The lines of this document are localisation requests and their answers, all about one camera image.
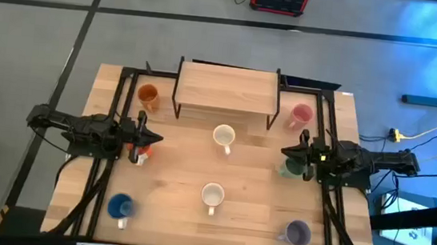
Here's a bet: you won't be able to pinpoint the plain lavender mug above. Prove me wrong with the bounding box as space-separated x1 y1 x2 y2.
277 218 314 245

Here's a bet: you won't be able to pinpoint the pale yellow cable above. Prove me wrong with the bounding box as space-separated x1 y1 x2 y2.
400 114 437 143

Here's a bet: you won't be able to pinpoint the black aluminium table frame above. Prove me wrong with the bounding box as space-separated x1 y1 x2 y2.
46 53 394 245

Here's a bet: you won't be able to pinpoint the white mug grey diamond pattern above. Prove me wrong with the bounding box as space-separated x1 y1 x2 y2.
198 181 227 217

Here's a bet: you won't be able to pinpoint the wooden shelf riser black legs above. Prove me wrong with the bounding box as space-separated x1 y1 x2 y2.
169 55 285 131

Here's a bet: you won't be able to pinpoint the plain green mug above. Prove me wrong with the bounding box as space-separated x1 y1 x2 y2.
277 156 315 182

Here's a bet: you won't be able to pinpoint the plain pink mug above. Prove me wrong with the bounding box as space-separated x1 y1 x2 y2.
286 102 316 133

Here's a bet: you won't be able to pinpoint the orange and white mug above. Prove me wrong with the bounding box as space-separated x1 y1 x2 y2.
124 141 154 168

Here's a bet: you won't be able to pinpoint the white box with logo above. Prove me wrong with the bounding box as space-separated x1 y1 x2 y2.
376 191 437 245

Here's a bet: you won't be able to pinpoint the yellow power plug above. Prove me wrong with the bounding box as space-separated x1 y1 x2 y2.
388 129 404 143

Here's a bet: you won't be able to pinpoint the plain orange-brown mug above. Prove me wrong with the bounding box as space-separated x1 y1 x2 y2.
135 82 162 114

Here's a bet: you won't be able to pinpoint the black beam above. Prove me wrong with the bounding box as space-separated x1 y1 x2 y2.
368 192 437 238

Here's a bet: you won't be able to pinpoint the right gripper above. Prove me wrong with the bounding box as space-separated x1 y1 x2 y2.
279 127 326 183

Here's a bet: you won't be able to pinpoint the white mug orange floral pattern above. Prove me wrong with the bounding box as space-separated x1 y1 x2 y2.
210 123 238 156

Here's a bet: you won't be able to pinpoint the dark blue mug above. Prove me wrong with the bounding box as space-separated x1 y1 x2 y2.
106 191 137 231

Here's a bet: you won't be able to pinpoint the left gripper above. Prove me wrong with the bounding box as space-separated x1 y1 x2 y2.
118 109 166 167

